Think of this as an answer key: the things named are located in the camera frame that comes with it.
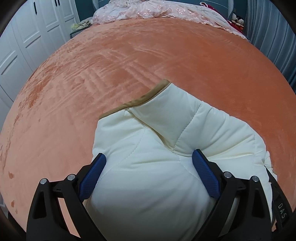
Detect cream quilted jacket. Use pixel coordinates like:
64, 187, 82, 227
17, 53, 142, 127
85, 81, 273, 240

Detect orange plush bedspread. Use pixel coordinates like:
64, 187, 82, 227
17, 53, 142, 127
1, 18, 295, 228

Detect dark nightstand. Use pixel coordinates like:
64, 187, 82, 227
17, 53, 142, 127
70, 29, 84, 39

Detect yellow items on nightstand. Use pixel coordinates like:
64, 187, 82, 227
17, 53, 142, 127
71, 20, 91, 32

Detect white wardrobe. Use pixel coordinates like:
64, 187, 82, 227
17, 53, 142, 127
1, 0, 80, 123

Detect grey blue curtain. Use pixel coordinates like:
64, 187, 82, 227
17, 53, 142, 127
244, 0, 296, 93

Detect plush toy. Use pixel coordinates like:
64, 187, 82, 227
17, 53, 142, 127
228, 12, 244, 33

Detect pink embroidered quilt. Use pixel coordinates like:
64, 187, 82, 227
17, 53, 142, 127
90, 1, 246, 39

